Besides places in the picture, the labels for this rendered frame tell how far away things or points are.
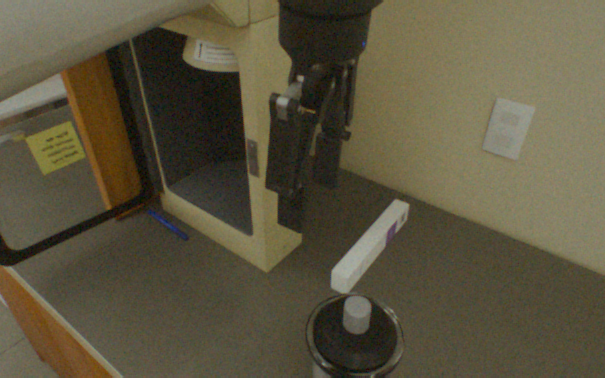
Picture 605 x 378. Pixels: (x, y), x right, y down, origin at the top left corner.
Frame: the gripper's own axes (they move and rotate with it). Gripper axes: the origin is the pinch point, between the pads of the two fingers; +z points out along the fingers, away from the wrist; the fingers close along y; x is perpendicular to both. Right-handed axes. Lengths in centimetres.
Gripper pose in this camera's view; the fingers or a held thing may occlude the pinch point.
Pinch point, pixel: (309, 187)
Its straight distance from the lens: 48.9
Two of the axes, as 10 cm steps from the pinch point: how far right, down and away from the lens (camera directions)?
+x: 8.7, 3.6, -3.3
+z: -0.5, 7.3, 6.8
